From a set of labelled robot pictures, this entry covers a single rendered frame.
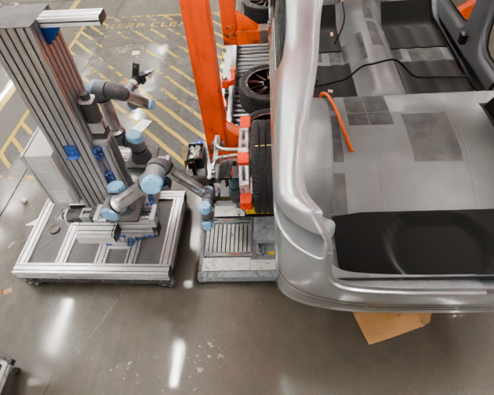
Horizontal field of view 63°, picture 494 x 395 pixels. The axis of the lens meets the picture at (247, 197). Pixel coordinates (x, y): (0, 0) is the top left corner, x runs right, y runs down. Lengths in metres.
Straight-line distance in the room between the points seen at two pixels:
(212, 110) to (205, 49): 0.48
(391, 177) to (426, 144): 0.34
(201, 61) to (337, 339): 2.15
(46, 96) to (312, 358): 2.36
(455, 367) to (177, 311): 1.99
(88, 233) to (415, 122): 2.36
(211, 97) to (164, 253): 1.27
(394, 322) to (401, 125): 1.41
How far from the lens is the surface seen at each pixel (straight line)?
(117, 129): 3.04
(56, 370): 3.40
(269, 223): 3.28
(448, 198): 2.75
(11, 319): 3.77
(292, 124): 1.84
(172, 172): 2.43
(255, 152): 2.54
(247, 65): 5.09
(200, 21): 2.69
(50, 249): 3.70
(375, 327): 3.18
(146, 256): 3.32
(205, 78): 2.88
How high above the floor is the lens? 2.87
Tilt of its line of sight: 49 degrees down
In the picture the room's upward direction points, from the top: 6 degrees counter-clockwise
